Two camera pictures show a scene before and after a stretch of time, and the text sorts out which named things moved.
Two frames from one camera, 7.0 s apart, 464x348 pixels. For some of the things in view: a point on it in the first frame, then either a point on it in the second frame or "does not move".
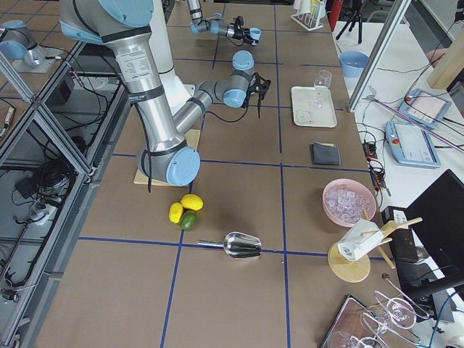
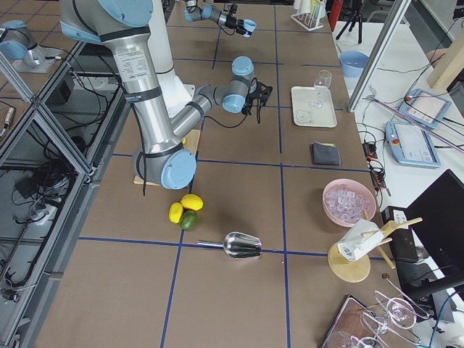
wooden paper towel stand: x=350 y=262 does not move
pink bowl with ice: x=345 y=201 does not move
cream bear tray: x=313 y=107 does not move
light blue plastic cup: x=255 y=32 to x=249 y=27
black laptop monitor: x=436 y=220 does not move
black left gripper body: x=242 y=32 to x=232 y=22
